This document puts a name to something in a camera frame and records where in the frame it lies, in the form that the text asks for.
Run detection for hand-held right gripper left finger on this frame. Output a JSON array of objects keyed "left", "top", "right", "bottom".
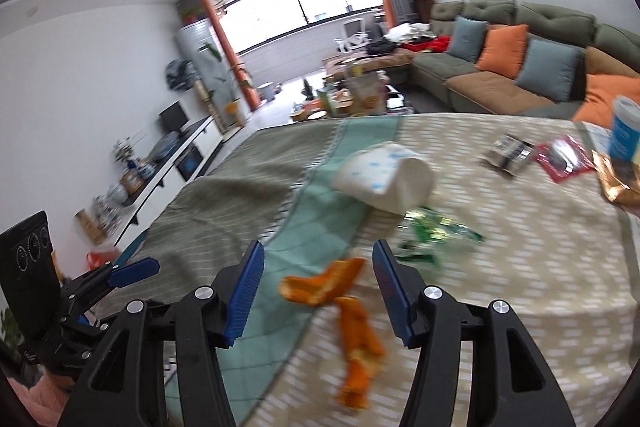
[{"left": 55, "top": 238, "right": 266, "bottom": 427}]

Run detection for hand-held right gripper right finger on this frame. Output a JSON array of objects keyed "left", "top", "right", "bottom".
[{"left": 372, "top": 237, "right": 583, "bottom": 427}]

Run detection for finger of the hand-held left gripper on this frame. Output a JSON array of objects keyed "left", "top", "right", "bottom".
[{"left": 60, "top": 256, "right": 161, "bottom": 309}]

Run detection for long orange peel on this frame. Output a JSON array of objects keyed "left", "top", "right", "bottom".
[{"left": 335, "top": 297, "right": 387, "bottom": 409}]

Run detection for curled orange peel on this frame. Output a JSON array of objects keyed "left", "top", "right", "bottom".
[{"left": 279, "top": 257, "right": 367, "bottom": 306}]

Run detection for green plastic wrapper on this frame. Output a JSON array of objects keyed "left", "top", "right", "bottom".
[{"left": 395, "top": 206, "right": 486, "bottom": 267}]

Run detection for person's left forearm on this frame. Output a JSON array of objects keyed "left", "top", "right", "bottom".
[{"left": 10, "top": 377, "right": 76, "bottom": 427}]

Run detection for red plastic bag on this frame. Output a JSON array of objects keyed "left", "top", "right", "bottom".
[{"left": 87, "top": 251, "right": 121, "bottom": 272}]

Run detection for vase with flowers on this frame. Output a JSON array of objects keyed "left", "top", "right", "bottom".
[{"left": 112, "top": 137, "right": 151, "bottom": 180}]

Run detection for patterned green beige blanket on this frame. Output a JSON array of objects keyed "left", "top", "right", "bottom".
[{"left": 107, "top": 114, "right": 640, "bottom": 427}]

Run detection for white TV cabinet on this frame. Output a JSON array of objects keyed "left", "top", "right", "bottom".
[{"left": 112, "top": 114, "right": 261, "bottom": 248}]

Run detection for black monitor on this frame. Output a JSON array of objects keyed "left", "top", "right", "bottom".
[{"left": 159, "top": 101, "right": 191, "bottom": 132}]

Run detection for silver black snack packet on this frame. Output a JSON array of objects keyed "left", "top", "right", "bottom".
[{"left": 481, "top": 133, "right": 538, "bottom": 180}]

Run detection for hanging blue-grey clothes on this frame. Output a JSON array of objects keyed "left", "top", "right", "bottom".
[{"left": 165, "top": 58, "right": 197, "bottom": 92}]

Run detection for tall leafy potted plant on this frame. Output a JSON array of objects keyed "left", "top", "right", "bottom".
[{"left": 197, "top": 42, "right": 253, "bottom": 120}]

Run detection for cluttered coffee table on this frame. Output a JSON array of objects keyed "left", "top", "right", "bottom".
[{"left": 290, "top": 57, "right": 416, "bottom": 122}]

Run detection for red plastic packet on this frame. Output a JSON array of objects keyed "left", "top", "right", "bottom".
[{"left": 534, "top": 135, "right": 597, "bottom": 184}]

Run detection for white standing air conditioner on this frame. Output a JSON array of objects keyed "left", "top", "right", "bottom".
[{"left": 175, "top": 19, "right": 246, "bottom": 128}]

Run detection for flat copper foil packet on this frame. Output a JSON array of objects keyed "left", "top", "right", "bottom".
[{"left": 591, "top": 149, "right": 640, "bottom": 208}]

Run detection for red cloth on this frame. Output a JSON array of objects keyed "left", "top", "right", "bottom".
[{"left": 400, "top": 36, "right": 453, "bottom": 54}]

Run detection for white office chair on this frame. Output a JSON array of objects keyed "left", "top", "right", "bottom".
[{"left": 334, "top": 19, "right": 371, "bottom": 54}]

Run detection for blue-grey throw pillow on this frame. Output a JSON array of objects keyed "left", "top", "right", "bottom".
[
  {"left": 514, "top": 38, "right": 586, "bottom": 102},
  {"left": 445, "top": 16, "right": 488, "bottom": 62}
]

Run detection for orange throw pillow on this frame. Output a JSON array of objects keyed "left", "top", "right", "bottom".
[
  {"left": 475, "top": 24, "right": 530, "bottom": 78},
  {"left": 572, "top": 74, "right": 640, "bottom": 128}
]

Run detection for blue paper cup white lid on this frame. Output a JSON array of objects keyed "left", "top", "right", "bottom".
[{"left": 607, "top": 94, "right": 640, "bottom": 162}]

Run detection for dark wooden cabinet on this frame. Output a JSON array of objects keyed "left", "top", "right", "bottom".
[{"left": 411, "top": 0, "right": 436, "bottom": 24}]

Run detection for wide black-framed window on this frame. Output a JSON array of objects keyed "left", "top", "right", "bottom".
[{"left": 217, "top": 0, "right": 383, "bottom": 55}]

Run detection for green sofa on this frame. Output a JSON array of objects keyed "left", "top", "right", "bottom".
[{"left": 407, "top": 0, "right": 640, "bottom": 128}]

